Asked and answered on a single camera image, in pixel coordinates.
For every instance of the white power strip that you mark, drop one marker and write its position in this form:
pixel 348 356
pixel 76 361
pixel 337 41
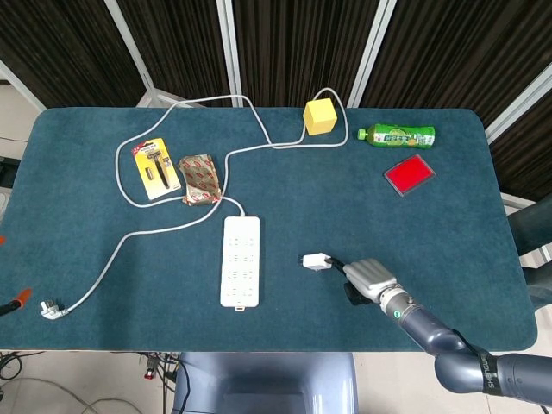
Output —
pixel 240 263

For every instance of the red emergency stop button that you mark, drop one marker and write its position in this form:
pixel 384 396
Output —
pixel 149 373

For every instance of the grey-blue robot torso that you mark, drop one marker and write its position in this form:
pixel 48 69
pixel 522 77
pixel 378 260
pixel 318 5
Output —
pixel 259 375

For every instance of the yellow foam cube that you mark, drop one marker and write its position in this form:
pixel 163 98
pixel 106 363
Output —
pixel 321 118

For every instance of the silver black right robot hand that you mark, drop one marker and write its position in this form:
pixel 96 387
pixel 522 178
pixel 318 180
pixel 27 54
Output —
pixel 371 276

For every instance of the black floor device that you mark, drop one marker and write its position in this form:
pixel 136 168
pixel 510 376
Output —
pixel 6 172

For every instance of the dark grey chair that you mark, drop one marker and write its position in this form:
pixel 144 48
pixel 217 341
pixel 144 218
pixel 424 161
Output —
pixel 535 220

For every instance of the green drink bottle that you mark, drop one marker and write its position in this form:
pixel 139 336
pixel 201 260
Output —
pixel 397 136

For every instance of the razor in yellow blister pack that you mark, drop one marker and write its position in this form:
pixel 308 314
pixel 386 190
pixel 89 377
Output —
pixel 144 172

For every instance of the blue felt table mat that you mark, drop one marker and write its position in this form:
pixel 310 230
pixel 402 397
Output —
pixel 345 207

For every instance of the white charger adapter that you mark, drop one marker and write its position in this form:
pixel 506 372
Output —
pixel 312 261

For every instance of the red ink pad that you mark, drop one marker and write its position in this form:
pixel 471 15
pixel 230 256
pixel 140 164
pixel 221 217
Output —
pixel 409 174

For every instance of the gold red foil packet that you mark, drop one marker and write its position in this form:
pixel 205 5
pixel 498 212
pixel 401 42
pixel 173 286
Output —
pixel 200 181

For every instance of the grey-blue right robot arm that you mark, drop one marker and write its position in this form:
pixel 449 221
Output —
pixel 431 332

